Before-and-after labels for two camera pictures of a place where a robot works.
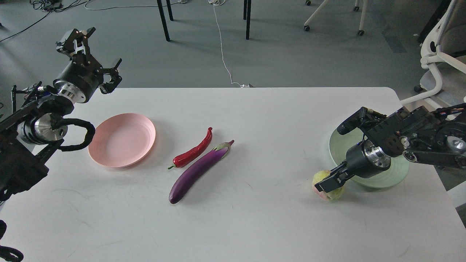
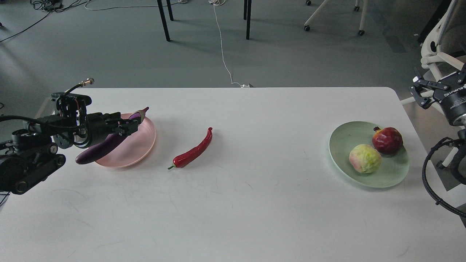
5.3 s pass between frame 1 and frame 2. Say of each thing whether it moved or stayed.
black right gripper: moved
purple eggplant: moved
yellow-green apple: moved
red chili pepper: stayed
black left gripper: moved
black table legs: stayed
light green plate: stayed
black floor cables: stayed
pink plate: stayed
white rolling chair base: stayed
